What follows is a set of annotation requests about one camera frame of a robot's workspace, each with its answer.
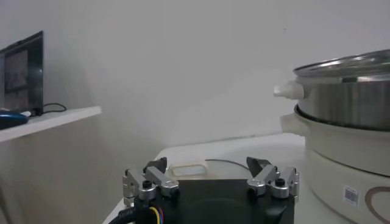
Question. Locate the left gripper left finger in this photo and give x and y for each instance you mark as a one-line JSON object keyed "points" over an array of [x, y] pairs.
{"points": [[152, 178]]}

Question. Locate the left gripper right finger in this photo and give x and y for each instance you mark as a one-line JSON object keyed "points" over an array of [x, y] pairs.
{"points": [[268, 179]]}

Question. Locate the stainless steel steamer basket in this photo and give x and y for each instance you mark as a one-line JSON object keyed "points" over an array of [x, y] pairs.
{"points": [[344, 103]]}

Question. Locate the round glass pot lid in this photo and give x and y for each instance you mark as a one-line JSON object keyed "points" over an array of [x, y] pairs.
{"points": [[189, 171]]}

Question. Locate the cream electric cooker base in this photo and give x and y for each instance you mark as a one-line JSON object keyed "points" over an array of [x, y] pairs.
{"points": [[341, 149]]}

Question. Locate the white side table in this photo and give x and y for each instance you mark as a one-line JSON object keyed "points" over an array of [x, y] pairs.
{"points": [[51, 121]]}

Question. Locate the blue computer mouse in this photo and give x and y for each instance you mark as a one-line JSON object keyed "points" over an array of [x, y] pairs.
{"points": [[10, 119]]}

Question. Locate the black laptop screen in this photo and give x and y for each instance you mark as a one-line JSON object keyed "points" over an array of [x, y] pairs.
{"points": [[33, 76]]}

